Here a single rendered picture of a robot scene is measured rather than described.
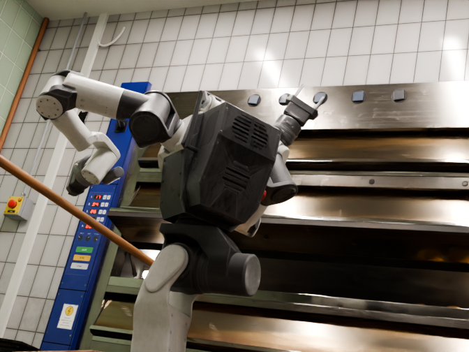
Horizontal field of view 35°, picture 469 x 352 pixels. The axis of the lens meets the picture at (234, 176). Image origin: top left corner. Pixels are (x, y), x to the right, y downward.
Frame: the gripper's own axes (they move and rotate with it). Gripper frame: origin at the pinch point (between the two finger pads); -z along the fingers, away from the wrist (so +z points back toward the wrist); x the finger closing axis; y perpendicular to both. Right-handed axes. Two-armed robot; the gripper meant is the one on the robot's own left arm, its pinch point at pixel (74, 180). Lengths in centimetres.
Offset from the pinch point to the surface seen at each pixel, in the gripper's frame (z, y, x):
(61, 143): -113, 19, -58
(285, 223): 4, 81, -16
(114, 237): -19.9, 26.0, 6.5
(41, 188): 3.1, -9.9, 7.8
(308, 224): 12, 86, -16
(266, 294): -12, 89, 7
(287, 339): -1, 96, 24
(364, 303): 21, 110, 7
